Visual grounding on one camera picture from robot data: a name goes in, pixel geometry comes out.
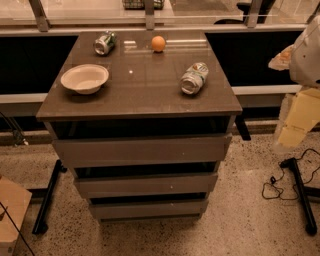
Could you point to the black right table leg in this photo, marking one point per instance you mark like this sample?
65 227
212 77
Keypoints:
303 192

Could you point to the grey bottom drawer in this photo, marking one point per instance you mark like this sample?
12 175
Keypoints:
143 210

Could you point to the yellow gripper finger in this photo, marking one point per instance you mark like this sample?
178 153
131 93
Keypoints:
303 115

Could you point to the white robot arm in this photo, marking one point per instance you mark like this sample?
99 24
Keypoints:
302 60

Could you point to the grey drawer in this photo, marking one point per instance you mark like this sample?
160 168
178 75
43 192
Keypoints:
106 152
140 186
143 210

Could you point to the white paper bowl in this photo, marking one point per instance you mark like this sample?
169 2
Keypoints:
85 79

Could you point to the grey drawer cabinet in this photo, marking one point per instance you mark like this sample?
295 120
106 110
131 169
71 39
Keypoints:
143 100

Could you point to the black centre table leg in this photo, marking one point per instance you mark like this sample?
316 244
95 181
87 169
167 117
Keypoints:
242 128

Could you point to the wire basket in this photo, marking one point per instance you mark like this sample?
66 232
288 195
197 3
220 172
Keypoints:
140 4

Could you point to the grey middle drawer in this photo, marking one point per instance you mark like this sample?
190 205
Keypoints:
140 186

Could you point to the white green soda can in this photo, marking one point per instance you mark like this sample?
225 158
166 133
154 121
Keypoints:
194 78

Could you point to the black table leg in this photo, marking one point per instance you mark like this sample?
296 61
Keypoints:
40 226
242 128
303 192

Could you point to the black office chair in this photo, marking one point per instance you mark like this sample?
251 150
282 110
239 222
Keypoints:
258 9

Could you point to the black left table leg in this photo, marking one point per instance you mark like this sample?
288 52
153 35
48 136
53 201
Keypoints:
40 226

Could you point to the cardboard box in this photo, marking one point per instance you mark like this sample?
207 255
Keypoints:
14 200

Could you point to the orange fruit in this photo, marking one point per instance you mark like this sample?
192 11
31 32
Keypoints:
158 43

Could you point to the grey top drawer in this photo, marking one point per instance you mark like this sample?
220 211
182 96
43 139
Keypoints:
106 152

